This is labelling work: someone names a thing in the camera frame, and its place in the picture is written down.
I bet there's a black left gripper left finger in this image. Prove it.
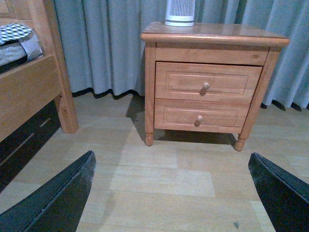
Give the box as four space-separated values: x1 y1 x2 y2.
0 151 96 232

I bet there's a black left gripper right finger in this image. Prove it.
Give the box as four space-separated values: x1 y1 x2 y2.
248 153 309 232

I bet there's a wooden drawer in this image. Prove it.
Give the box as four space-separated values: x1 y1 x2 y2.
154 99 249 133
155 62 262 104

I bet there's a wooden nightstand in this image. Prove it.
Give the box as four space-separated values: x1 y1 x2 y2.
140 22 290 151

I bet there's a grey patterned bedding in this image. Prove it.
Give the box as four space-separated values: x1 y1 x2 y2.
0 23 43 66

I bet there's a grey curtain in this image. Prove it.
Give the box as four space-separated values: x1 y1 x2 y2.
55 0 309 108

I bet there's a white cylindrical air purifier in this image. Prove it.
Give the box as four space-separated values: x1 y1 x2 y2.
165 0 195 27

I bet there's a wooden bed frame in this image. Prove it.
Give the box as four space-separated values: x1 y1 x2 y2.
0 0 78 140

